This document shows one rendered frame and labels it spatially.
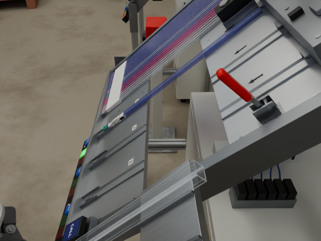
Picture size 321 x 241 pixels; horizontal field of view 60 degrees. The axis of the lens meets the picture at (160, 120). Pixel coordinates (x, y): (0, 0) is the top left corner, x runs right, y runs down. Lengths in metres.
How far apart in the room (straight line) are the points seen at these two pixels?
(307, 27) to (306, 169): 0.60
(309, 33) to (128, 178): 0.39
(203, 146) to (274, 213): 0.29
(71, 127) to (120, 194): 1.49
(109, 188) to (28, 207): 1.08
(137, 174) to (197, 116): 0.53
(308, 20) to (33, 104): 2.12
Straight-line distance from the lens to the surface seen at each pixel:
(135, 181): 0.54
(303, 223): 0.82
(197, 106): 1.08
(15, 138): 2.08
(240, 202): 0.76
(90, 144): 0.77
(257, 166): 0.42
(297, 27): 0.43
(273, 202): 0.79
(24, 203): 1.68
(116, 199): 0.56
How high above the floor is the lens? 1.26
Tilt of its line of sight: 39 degrees down
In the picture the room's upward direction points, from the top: straight up
